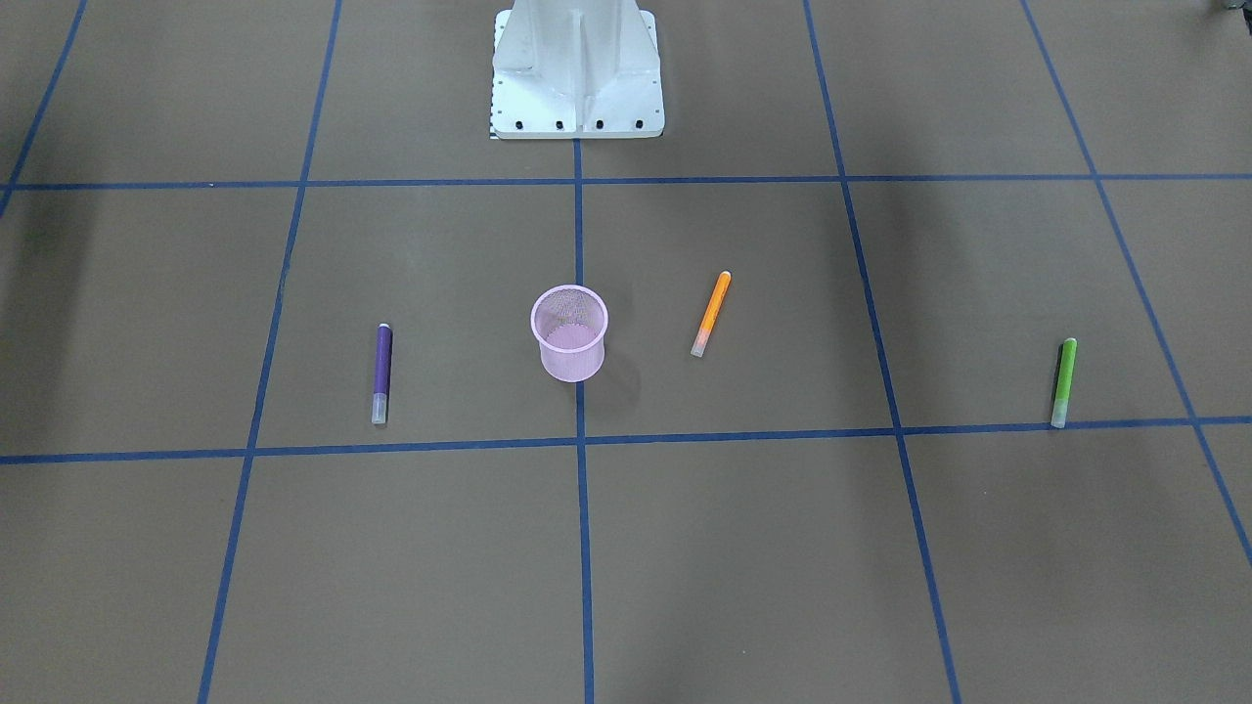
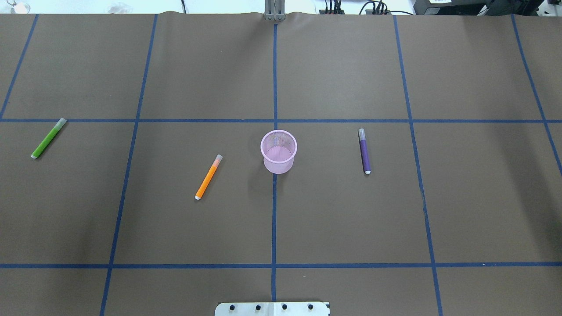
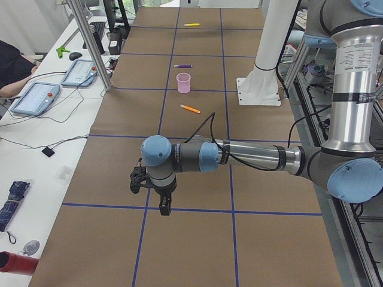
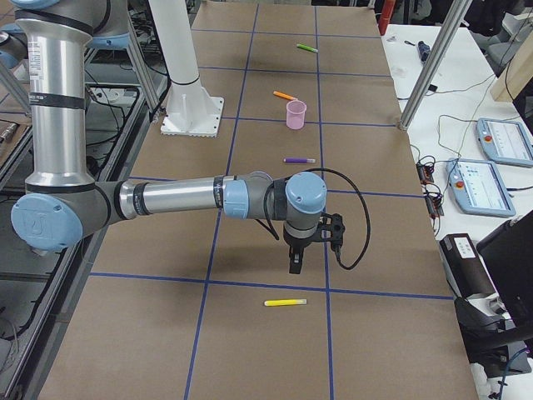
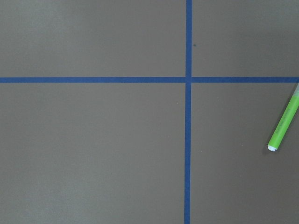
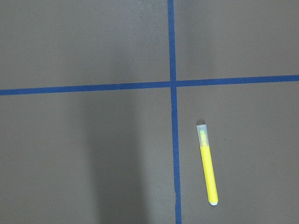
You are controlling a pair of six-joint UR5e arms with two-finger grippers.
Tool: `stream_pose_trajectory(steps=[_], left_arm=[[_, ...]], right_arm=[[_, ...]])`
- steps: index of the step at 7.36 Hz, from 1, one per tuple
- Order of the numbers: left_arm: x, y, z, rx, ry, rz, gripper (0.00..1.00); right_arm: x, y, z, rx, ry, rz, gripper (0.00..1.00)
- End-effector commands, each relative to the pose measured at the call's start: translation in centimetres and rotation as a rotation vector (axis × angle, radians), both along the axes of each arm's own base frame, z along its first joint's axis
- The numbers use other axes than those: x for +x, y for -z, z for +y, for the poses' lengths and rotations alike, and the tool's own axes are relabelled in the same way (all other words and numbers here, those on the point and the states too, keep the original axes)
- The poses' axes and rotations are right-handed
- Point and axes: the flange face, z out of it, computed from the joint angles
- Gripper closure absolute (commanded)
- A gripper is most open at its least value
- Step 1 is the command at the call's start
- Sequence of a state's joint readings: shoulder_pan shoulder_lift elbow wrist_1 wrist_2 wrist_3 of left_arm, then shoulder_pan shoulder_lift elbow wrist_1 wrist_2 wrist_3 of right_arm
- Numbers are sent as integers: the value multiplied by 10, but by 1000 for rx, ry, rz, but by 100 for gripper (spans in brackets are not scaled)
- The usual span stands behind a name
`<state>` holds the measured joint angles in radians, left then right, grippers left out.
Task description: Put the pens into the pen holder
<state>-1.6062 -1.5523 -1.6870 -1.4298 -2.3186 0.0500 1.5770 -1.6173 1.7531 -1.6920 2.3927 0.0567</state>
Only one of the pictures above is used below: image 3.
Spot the round metal lid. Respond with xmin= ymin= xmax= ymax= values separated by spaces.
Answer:
xmin=22 ymin=240 xmax=40 ymax=256

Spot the black computer mouse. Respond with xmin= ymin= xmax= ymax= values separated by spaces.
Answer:
xmin=69 ymin=52 xmax=83 ymax=61

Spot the black keyboard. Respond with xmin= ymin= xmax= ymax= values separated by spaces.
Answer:
xmin=89 ymin=22 xmax=105 ymax=39

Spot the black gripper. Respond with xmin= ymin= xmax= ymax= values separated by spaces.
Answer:
xmin=150 ymin=175 xmax=177 ymax=216

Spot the black water bottle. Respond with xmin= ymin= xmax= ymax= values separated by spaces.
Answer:
xmin=92 ymin=30 xmax=105 ymax=54

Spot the far teach pendant tablet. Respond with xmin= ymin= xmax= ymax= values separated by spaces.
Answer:
xmin=60 ymin=59 xmax=97 ymax=87

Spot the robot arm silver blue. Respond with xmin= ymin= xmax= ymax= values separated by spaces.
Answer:
xmin=130 ymin=1 xmax=382 ymax=215

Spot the aluminium frame post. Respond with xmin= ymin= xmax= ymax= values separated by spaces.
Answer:
xmin=67 ymin=0 xmax=111 ymax=91

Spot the clear plastic small box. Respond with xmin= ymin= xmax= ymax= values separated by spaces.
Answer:
xmin=54 ymin=166 xmax=73 ymax=185

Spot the orange highlighter pen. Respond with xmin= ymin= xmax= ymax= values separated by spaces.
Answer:
xmin=180 ymin=105 xmax=201 ymax=114

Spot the teach pendant tablet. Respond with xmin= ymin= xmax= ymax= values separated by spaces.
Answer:
xmin=11 ymin=82 xmax=60 ymax=115
xmin=60 ymin=59 xmax=97 ymax=87

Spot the red cylinder bottle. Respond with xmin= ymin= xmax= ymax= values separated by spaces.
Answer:
xmin=1 ymin=251 xmax=39 ymax=275

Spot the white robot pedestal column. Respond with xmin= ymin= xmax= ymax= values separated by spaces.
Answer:
xmin=236 ymin=0 xmax=299 ymax=106

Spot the near teach pendant tablet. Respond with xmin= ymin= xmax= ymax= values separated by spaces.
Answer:
xmin=11 ymin=82 xmax=60 ymax=115

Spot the blue folded umbrella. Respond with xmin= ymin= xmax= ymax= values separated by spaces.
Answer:
xmin=1 ymin=181 xmax=30 ymax=232

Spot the small black square device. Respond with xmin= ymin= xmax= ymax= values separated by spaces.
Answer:
xmin=41 ymin=146 xmax=55 ymax=157

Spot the black box with label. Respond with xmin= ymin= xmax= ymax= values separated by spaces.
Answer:
xmin=108 ymin=27 xmax=129 ymax=55

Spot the pink mesh pen holder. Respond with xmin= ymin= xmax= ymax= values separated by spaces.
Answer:
xmin=176 ymin=72 xmax=191 ymax=94

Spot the brown paper table mat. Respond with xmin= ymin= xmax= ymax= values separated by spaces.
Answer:
xmin=31 ymin=8 xmax=342 ymax=286

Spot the person in black shirt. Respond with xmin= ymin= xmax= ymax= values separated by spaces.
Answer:
xmin=1 ymin=41 xmax=41 ymax=98

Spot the green plastic clamp tool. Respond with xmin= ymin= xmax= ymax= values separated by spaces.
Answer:
xmin=56 ymin=45 xmax=70 ymax=59

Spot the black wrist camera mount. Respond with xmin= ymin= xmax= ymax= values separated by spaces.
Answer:
xmin=130 ymin=166 xmax=151 ymax=194

